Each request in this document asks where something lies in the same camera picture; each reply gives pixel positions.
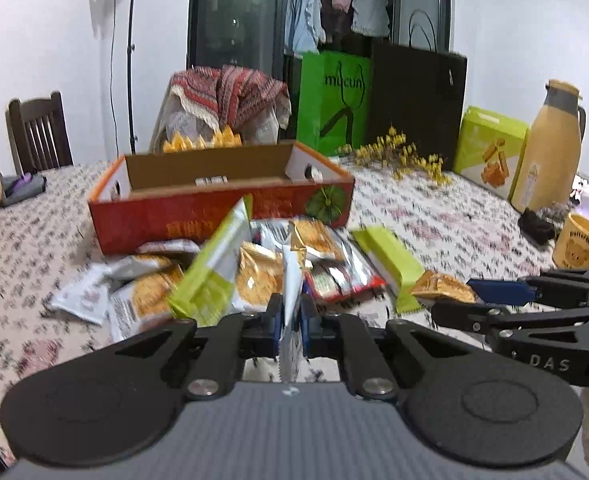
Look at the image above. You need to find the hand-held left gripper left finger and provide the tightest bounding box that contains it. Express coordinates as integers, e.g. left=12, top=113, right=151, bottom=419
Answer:
left=114, top=294, right=282, bottom=402

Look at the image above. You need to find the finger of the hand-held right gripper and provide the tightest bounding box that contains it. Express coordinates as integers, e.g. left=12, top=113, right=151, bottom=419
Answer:
left=467, top=267, right=589, bottom=308
left=431, top=300, right=589, bottom=353

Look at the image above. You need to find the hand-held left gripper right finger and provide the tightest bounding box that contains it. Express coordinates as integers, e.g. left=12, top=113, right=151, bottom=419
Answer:
left=300, top=294, right=475, bottom=402

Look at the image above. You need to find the clear orange cracker packet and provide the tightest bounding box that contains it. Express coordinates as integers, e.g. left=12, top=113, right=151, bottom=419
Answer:
left=411, top=270, right=477, bottom=305

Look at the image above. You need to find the red snack packet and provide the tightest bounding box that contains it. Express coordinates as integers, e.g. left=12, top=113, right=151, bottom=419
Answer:
left=301, top=255, right=387, bottom=305

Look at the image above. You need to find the long green snack packet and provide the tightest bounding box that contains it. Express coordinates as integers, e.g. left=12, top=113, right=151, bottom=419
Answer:
left=350, top=226, right=426, bottom=315

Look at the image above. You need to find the white and green snack packet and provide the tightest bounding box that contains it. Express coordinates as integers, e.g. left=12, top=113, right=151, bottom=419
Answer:
left=168, top=194, right=254, bottom=328

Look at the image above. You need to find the pile of snack packets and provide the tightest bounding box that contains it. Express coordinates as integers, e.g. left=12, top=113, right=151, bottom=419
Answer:
left=48, top=217, right=390, bottom=346

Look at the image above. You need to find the red cardboard box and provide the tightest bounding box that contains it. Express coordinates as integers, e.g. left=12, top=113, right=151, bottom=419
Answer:
left=88, top=140, right=356, bottom=256

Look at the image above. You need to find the calligraphy print tablecloth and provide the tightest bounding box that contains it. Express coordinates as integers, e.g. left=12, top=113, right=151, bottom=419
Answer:
left=0, top=155, right=589, bottom=466

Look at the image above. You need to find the black crumpled item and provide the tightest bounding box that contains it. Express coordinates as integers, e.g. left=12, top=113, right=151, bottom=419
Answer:
left=518, top=204, right=571, bottom=245

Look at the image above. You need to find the yellow bear mug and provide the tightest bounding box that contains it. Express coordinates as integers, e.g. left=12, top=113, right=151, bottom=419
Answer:
left=551, top=212, right=589, bottom=271

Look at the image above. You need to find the yellow thermos jug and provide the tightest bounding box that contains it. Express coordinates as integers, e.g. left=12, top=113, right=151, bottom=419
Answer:
left=508, top=79, right=587, bottom=213

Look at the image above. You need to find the lime green snack box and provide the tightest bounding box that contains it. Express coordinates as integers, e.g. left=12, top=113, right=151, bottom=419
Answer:
left=453, top=106, right=531, bottom=200

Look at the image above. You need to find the yellow flower branch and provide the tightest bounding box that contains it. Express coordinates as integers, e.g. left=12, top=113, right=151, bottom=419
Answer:
left=337, top=126, right=450, bottom=187

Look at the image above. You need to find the yellow sunflower decoration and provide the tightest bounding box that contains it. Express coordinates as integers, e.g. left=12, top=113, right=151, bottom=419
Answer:
left=163, top=126, right=241, bottom=154

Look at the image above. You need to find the black paper bag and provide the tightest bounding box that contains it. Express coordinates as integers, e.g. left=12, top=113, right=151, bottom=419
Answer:
left=367, top=10, right=468, bottom=173

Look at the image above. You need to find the green paper bag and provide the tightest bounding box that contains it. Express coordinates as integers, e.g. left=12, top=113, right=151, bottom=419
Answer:
left=295, top=50, right=373, bottom=157

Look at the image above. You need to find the red patterned cloth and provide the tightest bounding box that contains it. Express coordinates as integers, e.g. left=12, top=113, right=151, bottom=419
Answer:
left=168, top=65, right=291, bottom=131

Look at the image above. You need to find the dark grey purple cloth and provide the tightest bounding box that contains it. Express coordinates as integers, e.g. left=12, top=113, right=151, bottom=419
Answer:
left=0, top=172, right=48, bottom=207

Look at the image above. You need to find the studio lamp on stand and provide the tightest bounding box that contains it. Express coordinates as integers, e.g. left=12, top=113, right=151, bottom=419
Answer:
left=110, top=0, right=149, bottom=157

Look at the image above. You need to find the dark wooden chair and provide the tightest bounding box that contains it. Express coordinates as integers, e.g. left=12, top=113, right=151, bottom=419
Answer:
left=5, top=91, right=74, bottom=176

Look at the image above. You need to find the hanging white garment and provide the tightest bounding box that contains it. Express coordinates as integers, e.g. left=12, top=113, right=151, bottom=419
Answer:
left=350, top=0, right=392, bottom=38

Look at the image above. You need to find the hanging light blue shirt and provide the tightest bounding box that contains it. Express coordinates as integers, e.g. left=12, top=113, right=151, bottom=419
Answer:
left=284, top=0, right=325, bottom=56

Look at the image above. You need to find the black framed glass door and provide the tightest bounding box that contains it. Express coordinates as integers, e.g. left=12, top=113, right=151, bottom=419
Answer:
left=187, top=0, right=457, bottom=143

